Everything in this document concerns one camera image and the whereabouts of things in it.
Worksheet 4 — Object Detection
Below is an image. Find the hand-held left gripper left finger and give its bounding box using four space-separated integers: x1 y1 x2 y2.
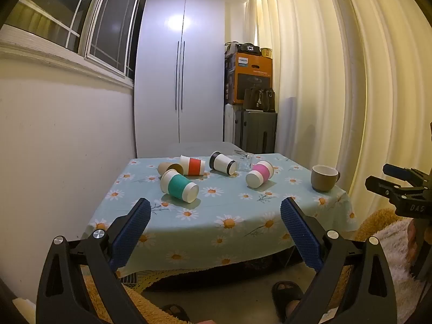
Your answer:
35 197 152 324

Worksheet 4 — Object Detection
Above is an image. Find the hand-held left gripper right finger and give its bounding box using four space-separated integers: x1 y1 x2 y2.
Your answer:
280 196 399 324

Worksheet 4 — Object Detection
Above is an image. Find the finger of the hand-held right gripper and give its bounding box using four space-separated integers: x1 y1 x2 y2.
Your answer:
382 164 432 190
365 175 411 207

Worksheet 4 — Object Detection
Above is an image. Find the green sleeve paper cup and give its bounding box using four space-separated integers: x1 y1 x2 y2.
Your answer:
160 169 199 204

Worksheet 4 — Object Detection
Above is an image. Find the pink sleeve paper cup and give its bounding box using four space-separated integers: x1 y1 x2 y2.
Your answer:
246 161 274 189

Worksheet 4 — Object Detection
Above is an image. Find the brown paper cup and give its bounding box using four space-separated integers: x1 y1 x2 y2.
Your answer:
157 163 184 177

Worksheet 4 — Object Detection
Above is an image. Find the clear glass cup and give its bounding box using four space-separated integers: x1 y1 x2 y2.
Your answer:
234 149 254 171

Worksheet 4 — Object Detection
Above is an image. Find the red sleeve paper cup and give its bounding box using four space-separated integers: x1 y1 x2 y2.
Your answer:
180 155 206 176

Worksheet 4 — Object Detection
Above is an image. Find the black rim white paper cup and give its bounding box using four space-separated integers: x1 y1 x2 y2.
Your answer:
209 151 237 176

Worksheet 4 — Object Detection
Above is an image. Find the person's right hand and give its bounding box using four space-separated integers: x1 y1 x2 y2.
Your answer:
407 222 421 268

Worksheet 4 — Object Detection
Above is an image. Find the brown ceramic mug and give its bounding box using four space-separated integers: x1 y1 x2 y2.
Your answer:
310 165 341 193

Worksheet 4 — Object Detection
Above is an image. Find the person's right foot in sandal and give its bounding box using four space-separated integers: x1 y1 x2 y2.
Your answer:
272 281 305 323

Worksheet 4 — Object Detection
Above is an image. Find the person's foot in sandal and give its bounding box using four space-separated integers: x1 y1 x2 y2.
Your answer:
162 304 191 323
272 281 305 323

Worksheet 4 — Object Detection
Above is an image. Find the daisy print tablecloth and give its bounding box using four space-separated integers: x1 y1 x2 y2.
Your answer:
81 153 358 279

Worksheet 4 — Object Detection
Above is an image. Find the yellow fluffy rug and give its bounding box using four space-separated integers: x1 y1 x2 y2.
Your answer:
83 208 407 324

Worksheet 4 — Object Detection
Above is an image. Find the white fluffy blanket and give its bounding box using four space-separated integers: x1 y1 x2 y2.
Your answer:
371 216 432 324

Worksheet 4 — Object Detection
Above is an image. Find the person's left foot in sandal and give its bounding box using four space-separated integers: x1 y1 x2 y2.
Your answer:
162 304 191 323

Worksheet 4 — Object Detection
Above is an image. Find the grey suitcase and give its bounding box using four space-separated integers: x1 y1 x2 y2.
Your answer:
240 110 278 154

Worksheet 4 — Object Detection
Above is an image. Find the cream curtain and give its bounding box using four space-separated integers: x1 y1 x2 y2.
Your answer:
243 0 432 211

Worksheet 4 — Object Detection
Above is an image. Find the white foam piece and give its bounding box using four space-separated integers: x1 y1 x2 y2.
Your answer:
12 297 37 324

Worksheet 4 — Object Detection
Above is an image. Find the dark handbag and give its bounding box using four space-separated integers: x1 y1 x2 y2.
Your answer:
244 87 275 113

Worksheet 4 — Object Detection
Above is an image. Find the white wardrobe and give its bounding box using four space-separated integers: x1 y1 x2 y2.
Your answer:
134 0 226 159

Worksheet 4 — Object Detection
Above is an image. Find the orange cardboard box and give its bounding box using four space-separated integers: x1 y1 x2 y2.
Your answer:
224 52 273 106

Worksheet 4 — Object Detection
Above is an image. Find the window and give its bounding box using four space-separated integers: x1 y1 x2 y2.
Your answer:
0 0 149 82

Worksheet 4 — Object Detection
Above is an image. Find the black camera bag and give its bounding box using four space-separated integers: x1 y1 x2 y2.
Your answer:
236 43 261 56

